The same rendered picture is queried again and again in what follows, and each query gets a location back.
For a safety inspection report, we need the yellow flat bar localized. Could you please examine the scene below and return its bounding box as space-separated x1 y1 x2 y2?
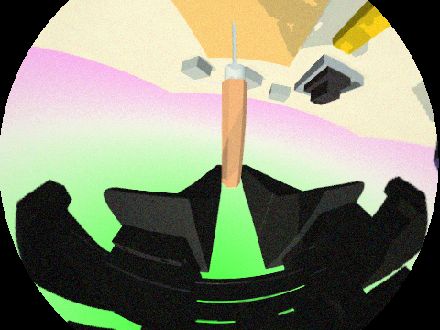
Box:
333 0 391 54

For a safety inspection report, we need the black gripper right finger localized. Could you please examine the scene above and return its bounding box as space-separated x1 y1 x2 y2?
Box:
241 165 366 269

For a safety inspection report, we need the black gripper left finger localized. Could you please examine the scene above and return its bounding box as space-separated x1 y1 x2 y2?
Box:
103 165 223 272

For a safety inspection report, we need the awl with tan handle and thin metal point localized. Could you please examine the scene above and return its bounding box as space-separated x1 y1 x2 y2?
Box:
221 23 248 187

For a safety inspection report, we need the tan rectangular panel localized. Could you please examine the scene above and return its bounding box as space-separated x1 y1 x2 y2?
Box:
171 0 329 67

